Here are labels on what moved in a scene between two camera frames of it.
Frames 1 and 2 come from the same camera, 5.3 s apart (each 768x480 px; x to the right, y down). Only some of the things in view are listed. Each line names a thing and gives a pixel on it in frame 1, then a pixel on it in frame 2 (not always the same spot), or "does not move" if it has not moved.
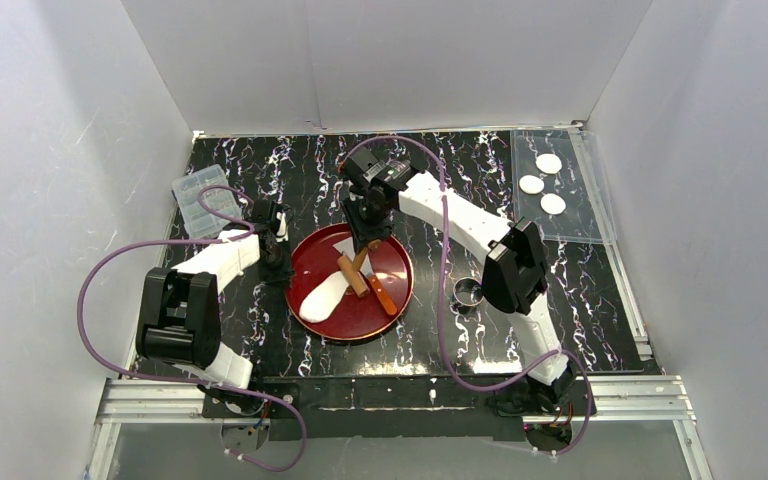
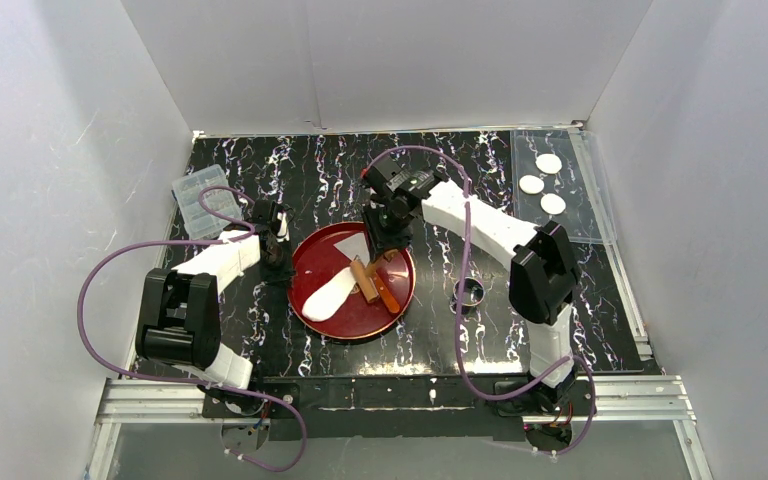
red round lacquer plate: x=355 y=317 does not move
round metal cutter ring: x=468 y=291 does not move
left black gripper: x=273 y=251 does not move
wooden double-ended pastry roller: x=351 y=269 → x=362 y=274
